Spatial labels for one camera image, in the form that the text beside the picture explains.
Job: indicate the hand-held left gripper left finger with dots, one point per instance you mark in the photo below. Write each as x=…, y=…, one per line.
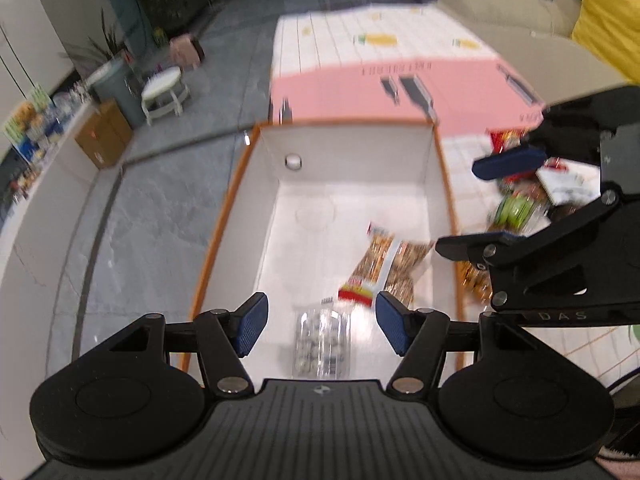
x=252, y=324

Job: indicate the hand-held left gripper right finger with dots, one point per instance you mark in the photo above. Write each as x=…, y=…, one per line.
x=392, y=324

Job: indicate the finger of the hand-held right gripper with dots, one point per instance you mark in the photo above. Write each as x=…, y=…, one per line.
x=530, y=255
x=507, y=162

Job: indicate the red snack bag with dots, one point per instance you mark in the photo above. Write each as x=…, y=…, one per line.
x=505, y=140

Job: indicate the white grey snack packet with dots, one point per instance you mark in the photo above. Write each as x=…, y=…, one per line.
x=567, y=182

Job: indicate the clear plastic snack packet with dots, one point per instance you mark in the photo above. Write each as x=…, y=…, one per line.
x=322, y=342

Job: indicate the orange cardboard box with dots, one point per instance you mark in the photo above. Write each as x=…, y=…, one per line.
x=350, y=175

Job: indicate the green snack packet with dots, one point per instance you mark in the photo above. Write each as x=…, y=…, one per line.
x=515, y=210

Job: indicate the peanut snack packet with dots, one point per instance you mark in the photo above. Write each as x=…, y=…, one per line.
x=407, y=272

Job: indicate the orange brown snack packet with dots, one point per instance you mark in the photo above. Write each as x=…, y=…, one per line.
x=475, y=280

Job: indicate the peanut packet with red label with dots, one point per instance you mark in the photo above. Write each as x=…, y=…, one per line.
x=372, y=260

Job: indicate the beige sofa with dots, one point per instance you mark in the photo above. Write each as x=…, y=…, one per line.
x=500, y=5

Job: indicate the printed pink white tablecloth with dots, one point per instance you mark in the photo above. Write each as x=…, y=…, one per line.
x=350, y=90

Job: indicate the yellow cushion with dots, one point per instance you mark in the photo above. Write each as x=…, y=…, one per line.
x=610, y=20

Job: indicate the white TV cabinet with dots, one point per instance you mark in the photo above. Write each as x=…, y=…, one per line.
x=50, y=200

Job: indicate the brown carton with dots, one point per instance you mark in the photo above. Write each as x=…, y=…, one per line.
x=102, y=135

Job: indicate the white round stool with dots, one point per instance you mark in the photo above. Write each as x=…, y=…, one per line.
x=162, y=87

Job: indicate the grey planter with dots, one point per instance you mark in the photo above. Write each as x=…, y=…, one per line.
x=120, y=90

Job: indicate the pink stool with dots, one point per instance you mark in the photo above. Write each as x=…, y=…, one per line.
x=182, y=50

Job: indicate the colourful box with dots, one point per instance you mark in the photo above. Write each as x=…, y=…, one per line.
x=25, y=127

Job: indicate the potted green plant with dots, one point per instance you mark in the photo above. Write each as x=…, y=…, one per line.
x=105, y=45

